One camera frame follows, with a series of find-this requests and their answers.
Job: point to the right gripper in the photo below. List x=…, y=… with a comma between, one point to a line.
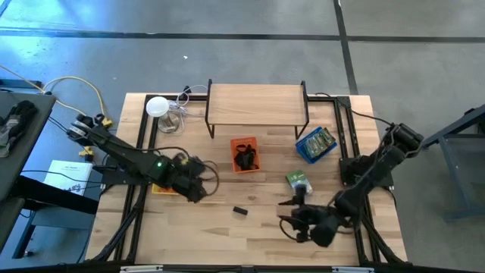
x=322, y=227

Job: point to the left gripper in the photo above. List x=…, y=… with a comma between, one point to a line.
x=185, y=178

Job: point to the black elastic band loop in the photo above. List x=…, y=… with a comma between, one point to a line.
x=244, y=146
x=252, y=159
x=240, y=161
x=240, y=211

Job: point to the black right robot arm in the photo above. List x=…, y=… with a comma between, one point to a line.
x=379, y=167

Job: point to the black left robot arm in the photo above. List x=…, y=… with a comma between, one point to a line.
x=129, y=155

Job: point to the yellow plastic basket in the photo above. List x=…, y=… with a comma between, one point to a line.
x=161, y=189

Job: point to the orange plastic basket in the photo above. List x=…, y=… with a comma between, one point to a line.
x=233, y=144

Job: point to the blue plastic basket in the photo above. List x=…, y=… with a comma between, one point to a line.
x=303, y=152

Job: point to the white mushroom table lamp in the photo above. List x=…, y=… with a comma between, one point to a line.
x=157, y=106

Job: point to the wooden shelf riser black legs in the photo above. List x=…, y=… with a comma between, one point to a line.
x=255, y=104

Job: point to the white paper booklet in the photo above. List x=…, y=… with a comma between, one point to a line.
x=68, y=176

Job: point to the dark side table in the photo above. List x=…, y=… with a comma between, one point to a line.
x=34, y=125

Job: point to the grey black work glove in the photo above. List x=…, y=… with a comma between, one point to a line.
x=17, y=121

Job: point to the grey metal stand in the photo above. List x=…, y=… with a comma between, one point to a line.
x=460, y=121

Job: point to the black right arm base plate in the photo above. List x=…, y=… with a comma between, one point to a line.
x=346, y=167

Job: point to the silver frame bracket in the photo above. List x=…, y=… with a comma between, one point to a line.
x=140, y=269
x=352, y=270

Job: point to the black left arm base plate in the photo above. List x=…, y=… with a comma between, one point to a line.
x=110, y=176

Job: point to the black aluminium table frame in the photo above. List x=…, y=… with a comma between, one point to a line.
x=322, y=99

